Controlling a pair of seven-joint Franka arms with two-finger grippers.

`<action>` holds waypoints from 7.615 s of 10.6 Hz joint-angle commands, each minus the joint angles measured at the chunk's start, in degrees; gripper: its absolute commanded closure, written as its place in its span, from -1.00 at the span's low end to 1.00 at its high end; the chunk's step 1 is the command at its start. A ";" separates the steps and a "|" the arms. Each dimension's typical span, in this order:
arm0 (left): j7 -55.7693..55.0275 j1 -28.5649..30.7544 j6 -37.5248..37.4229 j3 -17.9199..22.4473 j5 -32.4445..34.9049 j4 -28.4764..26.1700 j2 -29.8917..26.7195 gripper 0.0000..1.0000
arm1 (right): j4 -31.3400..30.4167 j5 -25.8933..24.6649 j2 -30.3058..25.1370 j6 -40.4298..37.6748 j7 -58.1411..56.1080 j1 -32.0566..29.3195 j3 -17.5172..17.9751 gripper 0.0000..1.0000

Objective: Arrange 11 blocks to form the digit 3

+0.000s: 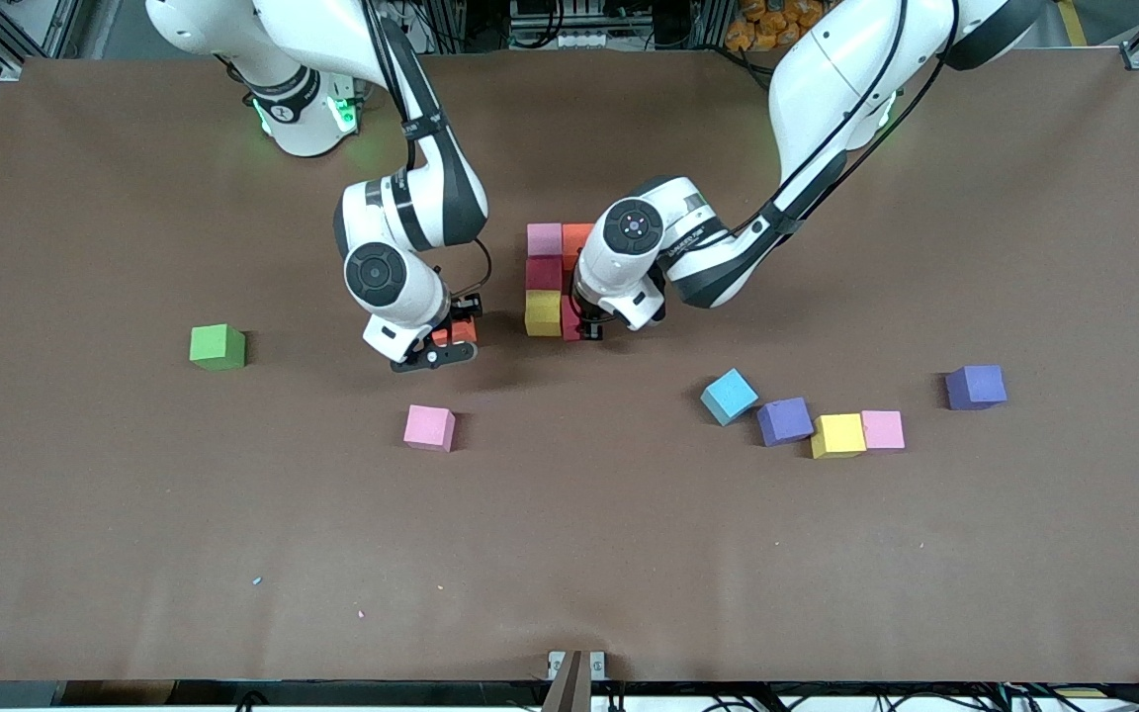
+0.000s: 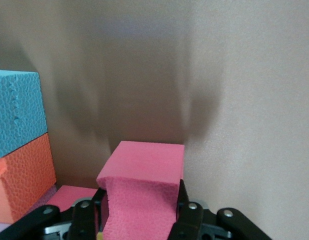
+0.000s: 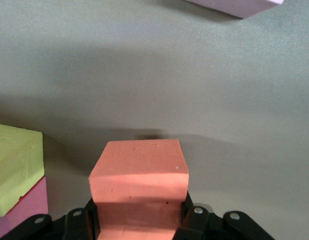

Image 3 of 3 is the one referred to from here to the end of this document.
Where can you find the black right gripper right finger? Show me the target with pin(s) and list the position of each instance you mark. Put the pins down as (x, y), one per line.
(199, 222)

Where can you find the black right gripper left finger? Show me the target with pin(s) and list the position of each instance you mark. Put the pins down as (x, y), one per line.
(77, 225)

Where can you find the red foam cube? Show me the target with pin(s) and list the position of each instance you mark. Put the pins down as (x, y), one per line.
(34, 202)

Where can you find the orange foam cube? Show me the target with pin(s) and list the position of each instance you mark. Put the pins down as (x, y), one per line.
(139, 175)

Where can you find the yellow foam cube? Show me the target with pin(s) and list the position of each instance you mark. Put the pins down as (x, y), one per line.
(17, 162)

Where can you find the pink foam cube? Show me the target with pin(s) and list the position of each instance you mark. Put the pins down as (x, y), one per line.
(239, 7)

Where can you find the brown table cover sheet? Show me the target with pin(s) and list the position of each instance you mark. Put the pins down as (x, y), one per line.
(154, 75)

